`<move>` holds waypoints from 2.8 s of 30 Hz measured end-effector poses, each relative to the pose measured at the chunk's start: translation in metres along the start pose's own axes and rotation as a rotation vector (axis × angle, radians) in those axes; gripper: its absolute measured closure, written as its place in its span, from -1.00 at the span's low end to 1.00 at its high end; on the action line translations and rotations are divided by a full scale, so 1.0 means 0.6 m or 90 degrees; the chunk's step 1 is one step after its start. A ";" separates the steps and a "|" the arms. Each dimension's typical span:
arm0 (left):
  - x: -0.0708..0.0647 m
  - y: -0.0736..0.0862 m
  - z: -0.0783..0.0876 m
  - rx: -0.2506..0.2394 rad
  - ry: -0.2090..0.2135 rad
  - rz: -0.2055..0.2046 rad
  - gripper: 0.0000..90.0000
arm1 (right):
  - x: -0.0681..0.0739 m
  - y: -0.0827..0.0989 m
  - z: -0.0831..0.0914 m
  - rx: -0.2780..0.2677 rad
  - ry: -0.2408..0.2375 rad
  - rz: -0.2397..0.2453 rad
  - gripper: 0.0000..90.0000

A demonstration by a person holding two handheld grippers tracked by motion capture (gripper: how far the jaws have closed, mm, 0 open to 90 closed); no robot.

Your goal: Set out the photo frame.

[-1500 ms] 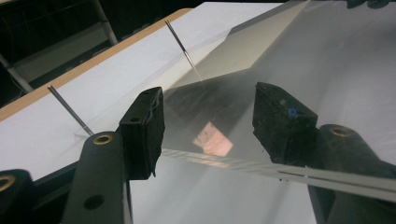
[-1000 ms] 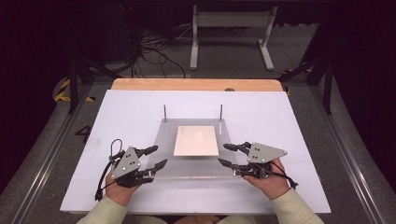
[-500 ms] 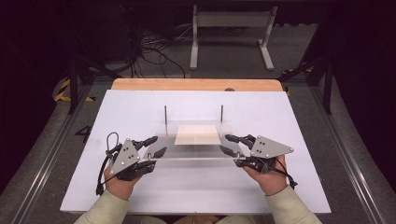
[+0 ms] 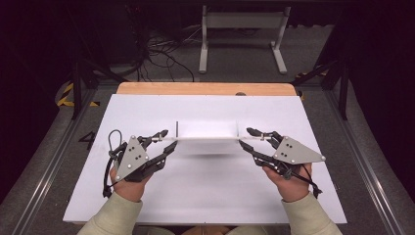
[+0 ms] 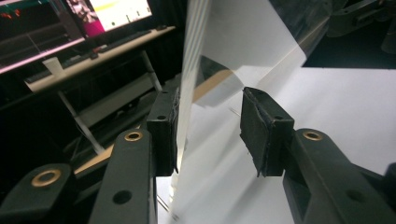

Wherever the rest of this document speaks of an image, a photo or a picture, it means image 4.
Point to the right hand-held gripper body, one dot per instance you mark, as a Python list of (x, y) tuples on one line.
[(295, 151)]

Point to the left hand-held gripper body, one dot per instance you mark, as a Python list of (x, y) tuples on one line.
[(132, 156)]

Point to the clear acrylic frame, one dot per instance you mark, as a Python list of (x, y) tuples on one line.
[(207, 139)]

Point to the person's left hand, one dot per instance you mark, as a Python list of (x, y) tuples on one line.
[(129, 191)]

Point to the person's right hand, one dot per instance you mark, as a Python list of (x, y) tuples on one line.
[(290, 189)]

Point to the white board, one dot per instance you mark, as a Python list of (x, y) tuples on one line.
[(195, 189)]

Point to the wooden table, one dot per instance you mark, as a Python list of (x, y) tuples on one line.
[(182, 88)]

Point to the black metal stand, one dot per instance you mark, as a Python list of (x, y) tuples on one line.
[(77, 88), (342, 91)]

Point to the yellow black hazard tape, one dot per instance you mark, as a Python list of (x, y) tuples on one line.
[(310, 73), (65, 94)]

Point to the grey metal stand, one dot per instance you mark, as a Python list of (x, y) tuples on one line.
[(243, 20)]

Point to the aluminium floor rail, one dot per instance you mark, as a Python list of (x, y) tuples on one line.
[(365, 169), (49, 166)]

